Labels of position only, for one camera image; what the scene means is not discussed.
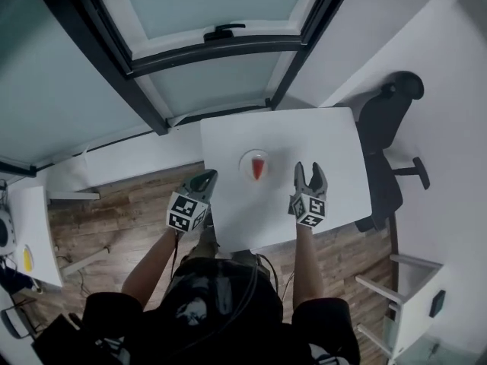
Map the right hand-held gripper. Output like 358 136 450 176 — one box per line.
287 161 329 228

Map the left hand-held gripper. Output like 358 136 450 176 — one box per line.
166 169 219 235

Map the round white plate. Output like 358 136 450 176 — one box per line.
238 148 272 183

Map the red watermelon slice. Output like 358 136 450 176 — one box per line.
250 157 268 182

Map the person's right forearm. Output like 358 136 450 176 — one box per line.
291 224 326 308

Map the person's left forearm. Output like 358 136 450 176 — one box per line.
120 227 180 312

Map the white square table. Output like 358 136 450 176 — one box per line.
199 106 374 255

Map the person's trouser leg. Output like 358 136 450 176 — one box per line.
187 224 221 261

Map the black office chair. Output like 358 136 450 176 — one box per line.
352 70 431 233

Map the black-framed window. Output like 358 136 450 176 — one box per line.
29 0 361 137

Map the person's black shirt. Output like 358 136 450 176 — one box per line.
31 258 361 365

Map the white side table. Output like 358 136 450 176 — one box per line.
6 185 112 289
355 252 487 361

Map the small black box device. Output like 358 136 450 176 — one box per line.
428 289 447 319

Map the yellow object on side table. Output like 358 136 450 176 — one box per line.
21 243 37 274

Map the white round device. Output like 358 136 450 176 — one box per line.
0 208 18 257

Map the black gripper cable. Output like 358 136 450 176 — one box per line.
212 253 285 341

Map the black window handle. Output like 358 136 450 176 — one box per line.
203 22 247 44

